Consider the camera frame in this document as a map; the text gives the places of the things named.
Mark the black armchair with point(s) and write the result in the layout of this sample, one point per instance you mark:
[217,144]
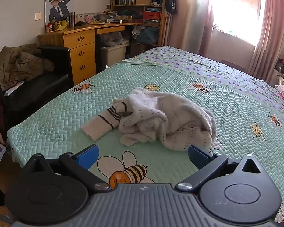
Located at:
[34,94]

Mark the wooden bookshelf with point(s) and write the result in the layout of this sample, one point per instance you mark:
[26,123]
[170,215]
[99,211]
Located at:
[148,13]

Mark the pink striped curtain right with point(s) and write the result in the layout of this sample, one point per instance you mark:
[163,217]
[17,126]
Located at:
[271,42]

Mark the wooden corner desk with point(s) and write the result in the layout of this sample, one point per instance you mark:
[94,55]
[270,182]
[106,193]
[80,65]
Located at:
[82,44]

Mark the white striped knit sweater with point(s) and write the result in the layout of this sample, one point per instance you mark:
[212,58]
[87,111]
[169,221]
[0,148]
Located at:
[146,116]

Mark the pink sheer curtain left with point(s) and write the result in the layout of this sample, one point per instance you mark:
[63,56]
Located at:
[191,27]

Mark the white wall switch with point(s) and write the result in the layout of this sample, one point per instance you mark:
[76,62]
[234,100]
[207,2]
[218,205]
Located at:
[38,16]

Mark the dark hanging tote bag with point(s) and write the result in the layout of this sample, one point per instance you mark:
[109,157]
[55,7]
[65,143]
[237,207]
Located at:
[171,6]

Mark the child pilot portrait poster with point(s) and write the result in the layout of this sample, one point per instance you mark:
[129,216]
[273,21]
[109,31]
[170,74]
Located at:
[57,10]

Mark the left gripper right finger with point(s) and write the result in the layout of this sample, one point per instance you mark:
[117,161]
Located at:
[209,166]

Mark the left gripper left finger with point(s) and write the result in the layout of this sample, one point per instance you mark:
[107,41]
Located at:
[77,167]

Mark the olive green jacket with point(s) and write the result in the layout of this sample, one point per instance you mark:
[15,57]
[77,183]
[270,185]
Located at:
[18,64]

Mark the green quilted bee bedspread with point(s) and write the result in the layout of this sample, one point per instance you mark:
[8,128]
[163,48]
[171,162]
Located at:
[249,116]

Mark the white plastic storage bin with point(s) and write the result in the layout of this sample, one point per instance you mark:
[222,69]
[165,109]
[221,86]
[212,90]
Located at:
[112,55]

